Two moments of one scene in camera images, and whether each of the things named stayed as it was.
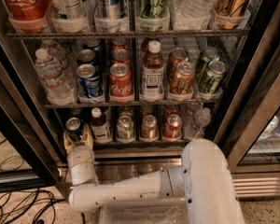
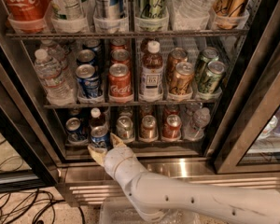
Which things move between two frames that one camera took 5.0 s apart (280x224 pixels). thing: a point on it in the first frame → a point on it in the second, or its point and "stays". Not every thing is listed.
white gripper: [80, 155] → [114, 160]
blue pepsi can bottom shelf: [74, 128] → [100, 135]
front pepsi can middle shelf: [89, 82] stays
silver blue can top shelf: [111, 14] stays
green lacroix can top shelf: [154, 15] stays
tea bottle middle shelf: [152, 74] stays
